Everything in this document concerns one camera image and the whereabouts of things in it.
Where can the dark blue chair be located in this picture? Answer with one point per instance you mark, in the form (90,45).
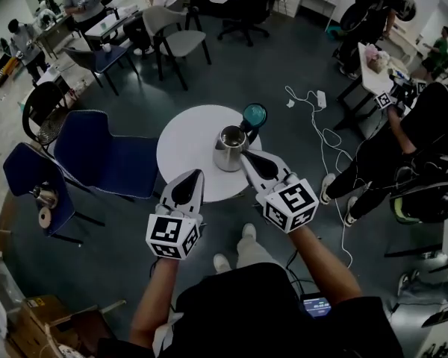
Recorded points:
(108,60)

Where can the teal rolled mat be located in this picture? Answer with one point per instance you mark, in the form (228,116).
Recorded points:
(334,32)

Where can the small steel pot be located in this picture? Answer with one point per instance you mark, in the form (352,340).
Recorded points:
(45,198)

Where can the brown wooden chair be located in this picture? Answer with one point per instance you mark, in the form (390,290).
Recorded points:
(93,323)

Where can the person's black shirt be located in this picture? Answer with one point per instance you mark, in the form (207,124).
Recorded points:
(246,311)

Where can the black office chair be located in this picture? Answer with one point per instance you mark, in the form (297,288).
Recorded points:
(254,9)

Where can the grey chair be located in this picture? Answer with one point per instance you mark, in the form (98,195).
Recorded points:
(179,39)

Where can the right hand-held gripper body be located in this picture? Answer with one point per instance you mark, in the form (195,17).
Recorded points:
(295,203)

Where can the person's white shoe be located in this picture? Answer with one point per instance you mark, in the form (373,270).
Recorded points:
(221,263)
(249,230)

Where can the person's left white shoe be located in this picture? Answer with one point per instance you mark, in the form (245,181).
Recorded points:
(221,263)

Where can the person's left forearm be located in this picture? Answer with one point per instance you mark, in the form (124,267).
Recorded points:
(153,297)

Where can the white rectangular table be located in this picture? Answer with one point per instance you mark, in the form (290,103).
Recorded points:
(373,84)

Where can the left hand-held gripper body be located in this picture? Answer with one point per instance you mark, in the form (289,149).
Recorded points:
(168,233)

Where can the stainless steel electric kettle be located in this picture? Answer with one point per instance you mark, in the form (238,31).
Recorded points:
(227,159)

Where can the round wooden lid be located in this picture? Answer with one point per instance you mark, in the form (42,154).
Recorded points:
(45,216)

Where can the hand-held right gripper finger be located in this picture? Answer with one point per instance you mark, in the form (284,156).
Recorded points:
(254,179)
(283,168)

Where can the round white table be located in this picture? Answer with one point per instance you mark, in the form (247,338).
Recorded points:
(186,144)

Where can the person's beige trousers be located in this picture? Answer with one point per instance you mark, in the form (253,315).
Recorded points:
(255,254)

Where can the black round-back chair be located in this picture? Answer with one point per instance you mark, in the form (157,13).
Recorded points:
(45,106)

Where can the white paper scrap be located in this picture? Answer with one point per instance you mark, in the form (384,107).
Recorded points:
(290,103)

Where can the pink flower bouquet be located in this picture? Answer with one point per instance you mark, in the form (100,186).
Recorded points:
(376,58)

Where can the black handheld screen device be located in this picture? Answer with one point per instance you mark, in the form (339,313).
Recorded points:
(316,306)

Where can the grey work table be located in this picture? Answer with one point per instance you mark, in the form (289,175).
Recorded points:
(108,26)

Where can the white cup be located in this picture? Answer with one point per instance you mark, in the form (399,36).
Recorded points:
(106,47)

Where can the person's right white shoe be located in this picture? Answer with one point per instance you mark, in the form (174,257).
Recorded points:
(249,230)

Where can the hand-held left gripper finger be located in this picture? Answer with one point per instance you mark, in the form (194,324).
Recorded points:
(170,194)
(201,200)

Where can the white power strip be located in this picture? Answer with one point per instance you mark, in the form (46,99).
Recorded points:
(321,99)

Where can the cardboard box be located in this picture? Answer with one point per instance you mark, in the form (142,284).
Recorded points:
(30,326)

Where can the person's right forearm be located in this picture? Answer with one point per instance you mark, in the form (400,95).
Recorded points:
(325,270)

